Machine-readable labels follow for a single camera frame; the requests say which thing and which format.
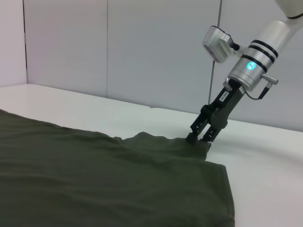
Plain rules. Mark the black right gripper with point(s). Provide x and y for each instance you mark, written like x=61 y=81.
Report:
x=223 y=111

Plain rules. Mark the dark green t-shirt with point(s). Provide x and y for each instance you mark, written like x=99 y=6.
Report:
x=94 y=179

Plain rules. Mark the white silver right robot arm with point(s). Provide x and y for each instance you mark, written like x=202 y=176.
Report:
x=262 y=54

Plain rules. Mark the silver knurled plug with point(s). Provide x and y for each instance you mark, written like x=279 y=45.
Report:
x=228 y=86

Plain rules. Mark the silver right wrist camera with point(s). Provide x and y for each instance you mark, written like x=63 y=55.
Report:
x=217 y=45

